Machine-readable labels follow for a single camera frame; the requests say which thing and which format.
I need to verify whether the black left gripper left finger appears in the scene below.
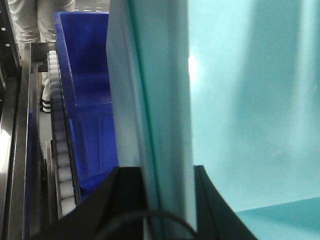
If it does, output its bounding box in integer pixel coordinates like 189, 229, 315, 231
32, 167, 147, 240

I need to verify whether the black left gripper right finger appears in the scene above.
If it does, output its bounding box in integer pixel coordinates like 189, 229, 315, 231
194, 165, 256, 240

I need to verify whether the light cyan plastic bin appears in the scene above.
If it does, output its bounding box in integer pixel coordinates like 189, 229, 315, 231
106, 0, 320, 240

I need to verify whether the white roller track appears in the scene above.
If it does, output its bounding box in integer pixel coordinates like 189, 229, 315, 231
47, 50, 81, 219

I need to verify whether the blue bin under cyan bin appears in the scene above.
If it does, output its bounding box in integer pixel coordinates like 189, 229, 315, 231
54, 12, 118, 199

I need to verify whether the person in white trousers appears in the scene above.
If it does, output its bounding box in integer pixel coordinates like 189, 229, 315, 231
7, 0, 76, 113

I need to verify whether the dark steel divider rail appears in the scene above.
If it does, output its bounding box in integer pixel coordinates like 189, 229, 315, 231
0, 43, 56, 240

